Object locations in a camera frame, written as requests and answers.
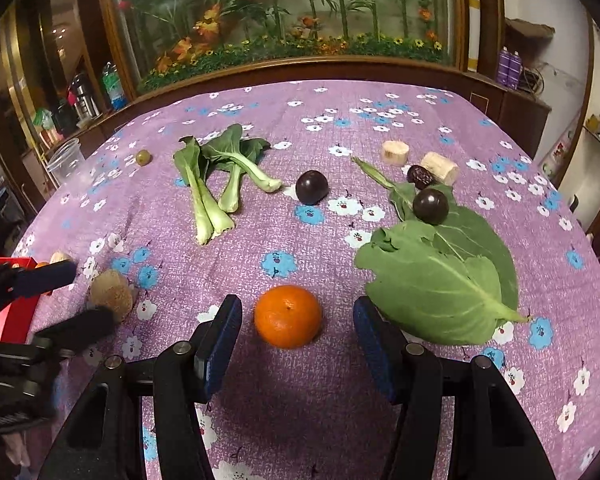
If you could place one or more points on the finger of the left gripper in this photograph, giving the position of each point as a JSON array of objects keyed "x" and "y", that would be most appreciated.
[
  {"x": 76, "y": 334},
  {"x": 23, "y": 283}
]

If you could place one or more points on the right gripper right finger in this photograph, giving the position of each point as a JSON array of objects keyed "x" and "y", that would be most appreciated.
[{"x": 491, "y": 434}]

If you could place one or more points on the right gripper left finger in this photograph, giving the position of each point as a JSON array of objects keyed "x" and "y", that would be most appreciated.
[{"x": 102, "y": 437}]

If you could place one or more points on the small round yam piece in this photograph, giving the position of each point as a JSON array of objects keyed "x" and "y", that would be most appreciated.
[{"x": 59, "y": 257}]

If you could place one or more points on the lone mandarin orange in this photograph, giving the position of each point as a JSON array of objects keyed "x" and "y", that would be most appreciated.
[{"x": 287, "y": 317}]

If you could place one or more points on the large white yam chunk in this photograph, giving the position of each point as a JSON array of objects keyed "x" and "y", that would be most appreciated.
[{"x": 112, "y": 290}]

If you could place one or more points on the red tray box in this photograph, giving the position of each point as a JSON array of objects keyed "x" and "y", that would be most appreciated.
[{"x": 16, "y": 318}]

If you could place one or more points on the clear plastic cup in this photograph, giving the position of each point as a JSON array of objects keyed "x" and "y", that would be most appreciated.
[{"x": 65, "y": 161}]

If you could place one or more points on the large green leaf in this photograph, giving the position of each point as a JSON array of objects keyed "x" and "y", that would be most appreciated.
[{"x": 454, "y": 283}]

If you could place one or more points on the small green olive fruit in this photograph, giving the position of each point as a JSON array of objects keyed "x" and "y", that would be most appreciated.
[{"x": 143, "y": 158}]

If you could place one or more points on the black kettle flask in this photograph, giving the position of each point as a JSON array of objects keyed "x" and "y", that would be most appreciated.
[{"x": 82, "y": 95}]

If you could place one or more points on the purple floral tablecloth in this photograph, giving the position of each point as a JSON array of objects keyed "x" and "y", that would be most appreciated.
[{"x": 314, "y": 412}]

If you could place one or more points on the dark plum left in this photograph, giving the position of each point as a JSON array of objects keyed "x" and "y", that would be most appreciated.
[{"x": 311, "y": 187}]

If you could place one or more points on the bok choy greens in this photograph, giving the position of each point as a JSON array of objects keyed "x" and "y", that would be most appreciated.
[{"x": 214, "y": 169}]

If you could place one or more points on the green label water bottle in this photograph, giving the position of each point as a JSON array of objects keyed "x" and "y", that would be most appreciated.
[{"x": 113, "y": 86}]

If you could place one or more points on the dark plum on leaf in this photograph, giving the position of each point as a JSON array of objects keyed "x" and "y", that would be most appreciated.
[{"x": 431, "y": 206}]

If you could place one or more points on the small dark date far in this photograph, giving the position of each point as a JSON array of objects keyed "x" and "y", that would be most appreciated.
[{"x": 420, "y": 177}]

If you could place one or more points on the far yam piece right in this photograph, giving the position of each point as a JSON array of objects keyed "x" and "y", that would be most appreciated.
[{"x": 443, "y": 169}]

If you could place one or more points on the far yam piece left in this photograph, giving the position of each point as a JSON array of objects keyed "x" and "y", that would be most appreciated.
[{"x": 394, "y": 152}]

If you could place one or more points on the flower display glass case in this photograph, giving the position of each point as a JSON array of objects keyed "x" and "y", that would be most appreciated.
[{"x": 157, "y": 43}]

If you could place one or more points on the purple spray bottles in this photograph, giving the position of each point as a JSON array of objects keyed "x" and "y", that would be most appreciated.
[{"x": 509, "y": 68}]

